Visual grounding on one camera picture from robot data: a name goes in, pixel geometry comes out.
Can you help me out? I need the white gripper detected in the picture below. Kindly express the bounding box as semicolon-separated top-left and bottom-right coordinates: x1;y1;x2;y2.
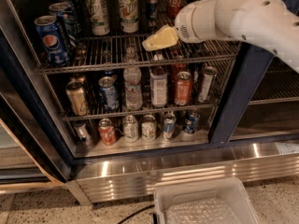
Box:
142;0;231;51

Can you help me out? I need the red coke can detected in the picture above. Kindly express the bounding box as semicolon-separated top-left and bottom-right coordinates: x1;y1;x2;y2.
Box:
165;0;186;20

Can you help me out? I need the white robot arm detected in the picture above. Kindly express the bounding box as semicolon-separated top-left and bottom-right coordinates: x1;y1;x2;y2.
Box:
142;0;299;72

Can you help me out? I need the tall blue silver can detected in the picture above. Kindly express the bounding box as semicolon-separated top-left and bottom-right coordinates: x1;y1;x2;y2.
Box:
146;0;158;21

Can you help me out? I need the right white 7up can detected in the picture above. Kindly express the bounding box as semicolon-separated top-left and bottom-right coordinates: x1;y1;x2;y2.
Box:
119;0;138;34

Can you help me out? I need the white 7up can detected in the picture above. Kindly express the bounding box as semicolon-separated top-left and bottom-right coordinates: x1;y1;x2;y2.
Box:
86;0;110;35
119;0;138;34

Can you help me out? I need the orange can middle shelf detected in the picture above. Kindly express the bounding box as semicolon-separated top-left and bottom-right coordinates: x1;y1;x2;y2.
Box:
175;71;192;105

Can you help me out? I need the silver slim can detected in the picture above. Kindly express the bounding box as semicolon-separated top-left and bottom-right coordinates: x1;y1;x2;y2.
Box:
198;66;218;103

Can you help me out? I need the left white 7up can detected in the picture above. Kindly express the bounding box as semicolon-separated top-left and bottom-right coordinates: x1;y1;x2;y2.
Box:
86;0;110;35

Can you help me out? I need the blue can middle shelf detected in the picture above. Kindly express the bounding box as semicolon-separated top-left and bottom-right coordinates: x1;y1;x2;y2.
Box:
98;77;119;111

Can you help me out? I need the blue silver can bottom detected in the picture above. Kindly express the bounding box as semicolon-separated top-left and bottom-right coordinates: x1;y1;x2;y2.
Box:
163;112;177;140

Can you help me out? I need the blue pepsi can bottom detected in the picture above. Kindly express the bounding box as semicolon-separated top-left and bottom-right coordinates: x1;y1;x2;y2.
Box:
183;109;200;134

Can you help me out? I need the white green can bottom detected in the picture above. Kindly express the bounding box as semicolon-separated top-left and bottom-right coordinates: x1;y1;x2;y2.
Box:
141;115;156;142

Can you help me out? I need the white can bottom shelf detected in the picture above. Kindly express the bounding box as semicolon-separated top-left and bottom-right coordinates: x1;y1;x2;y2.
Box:
122;115;139;143

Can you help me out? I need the gold can middle shelf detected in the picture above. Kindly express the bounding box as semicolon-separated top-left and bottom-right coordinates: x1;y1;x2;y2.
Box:
66;81;90;116

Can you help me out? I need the stainless steel fridge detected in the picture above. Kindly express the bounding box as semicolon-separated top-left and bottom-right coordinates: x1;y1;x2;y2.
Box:
0;0;299;204

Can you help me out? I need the red can bottom shelf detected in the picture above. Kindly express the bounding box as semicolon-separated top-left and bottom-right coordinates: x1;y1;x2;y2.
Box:
98;119;116;146

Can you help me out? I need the front blue pepsi can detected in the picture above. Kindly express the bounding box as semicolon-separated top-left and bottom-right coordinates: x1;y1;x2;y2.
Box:
35;15;70;66

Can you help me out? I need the silver can bottom left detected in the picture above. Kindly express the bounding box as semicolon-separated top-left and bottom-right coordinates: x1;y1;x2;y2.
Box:
73;120;93;146

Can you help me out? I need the open fridge door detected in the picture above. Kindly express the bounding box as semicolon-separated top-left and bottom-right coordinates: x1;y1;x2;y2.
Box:
0;34;70;193

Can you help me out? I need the white label bottle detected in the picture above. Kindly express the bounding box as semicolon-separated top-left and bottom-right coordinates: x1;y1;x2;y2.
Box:
149;65;167;107

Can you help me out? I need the clear water bottle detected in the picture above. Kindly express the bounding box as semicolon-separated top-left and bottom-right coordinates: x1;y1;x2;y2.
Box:
123;47;143;110

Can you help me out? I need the white plastic bin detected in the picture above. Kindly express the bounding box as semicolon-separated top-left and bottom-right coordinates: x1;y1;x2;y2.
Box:
154;177;259;224

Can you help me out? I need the top wire shelf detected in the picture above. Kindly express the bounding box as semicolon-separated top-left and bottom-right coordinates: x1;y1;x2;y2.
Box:
36;0;242;76

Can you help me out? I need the wire shelf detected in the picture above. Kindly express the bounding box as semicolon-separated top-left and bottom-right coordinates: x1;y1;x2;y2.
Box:
36;0;242;76
43;57;234;121

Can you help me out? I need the middle wire shelf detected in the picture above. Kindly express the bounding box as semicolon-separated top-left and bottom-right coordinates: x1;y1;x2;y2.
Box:
43;57;234;121

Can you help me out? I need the black cable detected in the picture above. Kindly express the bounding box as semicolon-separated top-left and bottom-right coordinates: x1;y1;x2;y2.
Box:
116;203;156;224

